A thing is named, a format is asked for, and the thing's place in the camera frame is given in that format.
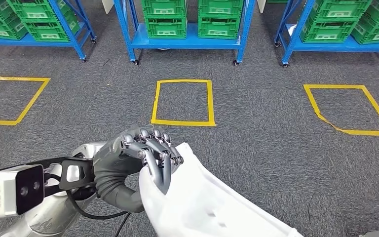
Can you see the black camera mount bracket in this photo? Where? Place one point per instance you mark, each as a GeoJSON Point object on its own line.
{"type": "Point", "coordinates": [86, 173]}

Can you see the white table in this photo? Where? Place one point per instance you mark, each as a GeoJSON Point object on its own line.
{"type": "Point", "coordinates": [260, 5]}
{"type": "Point", "coordinates": [107, 5]}

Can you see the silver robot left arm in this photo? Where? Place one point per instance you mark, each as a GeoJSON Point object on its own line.
{"type": "Point", "coordinates": [45, 216]}

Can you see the yellow floor tape square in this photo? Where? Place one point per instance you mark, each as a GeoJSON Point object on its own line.
{"type": "Point", "coordinates": [183, 123]}
{"type": "Point", "coordinates": [0, 122]}
{"type": "Point", "coordinates": [333, 86]}

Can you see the white plastic part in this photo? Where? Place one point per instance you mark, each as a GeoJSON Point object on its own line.
{"type": "Point", "coordinates": [202, 202]}

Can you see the blue steel shelf rack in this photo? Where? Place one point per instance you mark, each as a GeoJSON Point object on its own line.
{"type": "Point", "coordinates": [13, 43]}
{"type": "Point", "coordinates": [340, 47]}
{"type": "Point", "coordinates": [189, 44]}

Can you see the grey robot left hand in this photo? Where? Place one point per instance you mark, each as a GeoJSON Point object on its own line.
{"type": "Point", "coordinates": [117, 157]}

